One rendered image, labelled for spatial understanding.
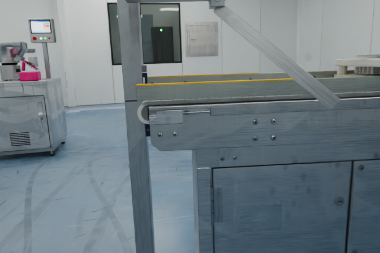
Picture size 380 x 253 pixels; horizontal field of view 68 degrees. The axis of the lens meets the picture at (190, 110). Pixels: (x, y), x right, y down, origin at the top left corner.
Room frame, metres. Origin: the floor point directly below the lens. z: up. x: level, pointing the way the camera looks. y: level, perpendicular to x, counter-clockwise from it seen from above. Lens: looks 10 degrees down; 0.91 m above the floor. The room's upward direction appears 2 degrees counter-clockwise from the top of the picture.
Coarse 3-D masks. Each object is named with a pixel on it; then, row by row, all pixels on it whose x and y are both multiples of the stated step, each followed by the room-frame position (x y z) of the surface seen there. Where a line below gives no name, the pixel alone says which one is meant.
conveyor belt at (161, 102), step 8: (256, 96) 0.61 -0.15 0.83; (264, 96) 0.61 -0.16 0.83; (272, 96) 0.61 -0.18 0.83; (280, 96) 0.61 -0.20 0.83; (288, 96) 0.61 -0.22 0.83; (296, 96) 0.61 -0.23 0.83; (304, 96) 0.61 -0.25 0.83; (312, 96) 0.61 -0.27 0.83; (344, 96) 0.61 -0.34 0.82; (352, 96) 0.61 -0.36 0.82; (360, 96) 0.61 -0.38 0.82; (144, 104) 0.59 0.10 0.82; (152, 104) 0.59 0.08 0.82; (160, 104) 0.81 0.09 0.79; (144, 120) 0.59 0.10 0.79
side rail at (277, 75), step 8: (280, 72) 0.87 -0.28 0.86; (312, 72) 0.87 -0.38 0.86; (320, 72) 0.87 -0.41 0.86; (328, 72) 0.87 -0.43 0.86; (336, 72) 0.87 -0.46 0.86; (352, 72) 0.88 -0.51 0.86; (152, 80) 0.84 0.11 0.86; (160, 80) 0.84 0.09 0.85; (168, 80) 0.85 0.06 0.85; (176, 80) 0.85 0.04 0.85; (184, 80) 0.85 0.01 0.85; (192, 80) 0.85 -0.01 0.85; (200, 80) 0.85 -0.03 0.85; (208, 80) 0.85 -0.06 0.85; (216, 80) 0.85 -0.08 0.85; (224, 80) 0.85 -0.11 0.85; (232, 80) 0.86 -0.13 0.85
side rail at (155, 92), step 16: (288, 80) 0.59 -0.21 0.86; (320, 80) 0.59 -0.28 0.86; (336, 80) 0.59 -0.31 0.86; (352, 80) 0.60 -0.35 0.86; (368, 80) 0.60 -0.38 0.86; (144, 96) 0.57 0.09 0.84; (160, 96) 0.58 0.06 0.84; (176, 96) 0.58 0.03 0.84; (192, 96) 0.58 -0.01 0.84; (208, 96) 0.58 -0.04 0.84; (224, 96) 0.58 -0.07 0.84; (240, 96) 0.58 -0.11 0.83
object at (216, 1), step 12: (216, 0) 0.58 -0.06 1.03; (216, 12) 0.60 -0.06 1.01; (228, 12) 0.58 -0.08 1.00; (228, 24) 0.58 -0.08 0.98; (240, 24) 0.57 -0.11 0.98; (252, 36) 0.56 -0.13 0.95; (264, 48) 0.54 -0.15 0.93; (276, 48) 0.53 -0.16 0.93; (276, 60) 0.53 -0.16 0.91; (288, 60) 0.52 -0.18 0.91; (288, 72) 0.52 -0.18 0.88; (300, 72) 0.51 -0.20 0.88; (300, 84) 0.51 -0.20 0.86; (312, 84) 0.50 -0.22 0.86; (324, 96) 0.49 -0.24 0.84; (336, 96) 0.48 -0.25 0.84
